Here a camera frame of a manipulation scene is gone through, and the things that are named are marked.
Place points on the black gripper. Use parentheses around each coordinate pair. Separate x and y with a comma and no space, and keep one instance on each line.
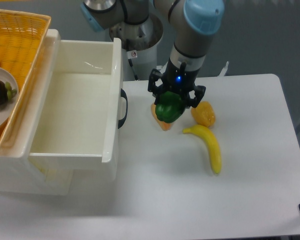
(178,78)

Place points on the green bell pepper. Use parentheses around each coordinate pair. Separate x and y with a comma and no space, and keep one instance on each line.
(169,107)

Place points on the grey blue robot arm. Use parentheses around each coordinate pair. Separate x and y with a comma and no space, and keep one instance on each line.
(195,22)

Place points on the yellow bell pepper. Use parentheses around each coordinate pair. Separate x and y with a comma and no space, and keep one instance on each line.
(204,114)

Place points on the open upper white drawer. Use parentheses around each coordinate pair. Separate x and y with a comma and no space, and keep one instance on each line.
(78,125)

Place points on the orange bread wedge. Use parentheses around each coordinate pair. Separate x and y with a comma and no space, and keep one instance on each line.
(164,126)

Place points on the yellow banana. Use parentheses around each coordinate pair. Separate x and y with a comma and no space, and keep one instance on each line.
(211,143)

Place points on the yellow woven basket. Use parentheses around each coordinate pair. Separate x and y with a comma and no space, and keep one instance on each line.
(21,38)

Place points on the dark purple mangosteen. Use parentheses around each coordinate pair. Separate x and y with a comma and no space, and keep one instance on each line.
(6,92)

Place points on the white plate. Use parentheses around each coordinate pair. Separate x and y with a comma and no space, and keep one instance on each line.
(6,109)

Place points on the white metal bracket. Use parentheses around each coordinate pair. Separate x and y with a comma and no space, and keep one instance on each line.
(224,70)

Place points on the black drawer handle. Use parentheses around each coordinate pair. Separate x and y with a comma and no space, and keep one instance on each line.
(124,108)

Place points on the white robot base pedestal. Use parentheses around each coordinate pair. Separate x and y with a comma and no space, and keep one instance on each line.
(139,47)

